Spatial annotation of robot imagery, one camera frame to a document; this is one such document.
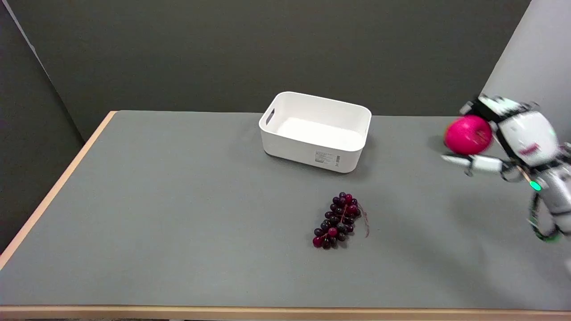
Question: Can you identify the dark purple grape bunch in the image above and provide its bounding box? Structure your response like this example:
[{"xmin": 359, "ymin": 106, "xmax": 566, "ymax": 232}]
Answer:
[{"xmin": 312, "ymin": 192, "xmax": 370, "ymax": 249}]

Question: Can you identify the red apple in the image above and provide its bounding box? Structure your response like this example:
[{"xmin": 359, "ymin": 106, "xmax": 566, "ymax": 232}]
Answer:
[{"xmin": 444, "ymin": 115, "xmax": 493, "ymax": 156}]

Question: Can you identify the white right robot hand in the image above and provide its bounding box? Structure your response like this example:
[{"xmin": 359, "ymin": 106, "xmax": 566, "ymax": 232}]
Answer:
[{"xmin": 441, "ymin": 94, "xmax": 564, "ymax": 183}]

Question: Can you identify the white plastic box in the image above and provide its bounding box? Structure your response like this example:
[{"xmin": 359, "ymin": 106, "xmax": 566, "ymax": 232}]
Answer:
[{"xmin": 259, "ymin": 91, "xmax": 372, "ymax": 173}]

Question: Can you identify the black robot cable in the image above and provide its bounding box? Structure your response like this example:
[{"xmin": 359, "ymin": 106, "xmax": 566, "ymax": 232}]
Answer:
[{"xmin": 528, "ymin": 193, "xmax": 561, "ymax": 243}]

